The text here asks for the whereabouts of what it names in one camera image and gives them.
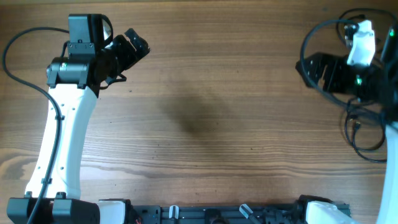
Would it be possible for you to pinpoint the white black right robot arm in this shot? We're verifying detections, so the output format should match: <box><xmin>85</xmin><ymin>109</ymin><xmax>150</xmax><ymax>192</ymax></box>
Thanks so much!
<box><xmin>295</xmin><ymin>19</ymin><xmax>397</xmax><ymax>223</ymax></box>

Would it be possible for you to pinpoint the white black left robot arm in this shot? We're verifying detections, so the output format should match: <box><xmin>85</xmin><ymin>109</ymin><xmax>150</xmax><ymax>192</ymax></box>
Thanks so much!
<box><xmin>7</xmin><ymin>14</ymin><xmax>150</xmax><ymax>223</ymax></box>

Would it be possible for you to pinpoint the black USB cable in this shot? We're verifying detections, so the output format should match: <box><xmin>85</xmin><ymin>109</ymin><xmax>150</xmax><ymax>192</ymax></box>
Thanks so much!
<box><xmin>343</xmin><ymin>105</ymin><xmax>388</xmax><ymax>164</ymax></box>

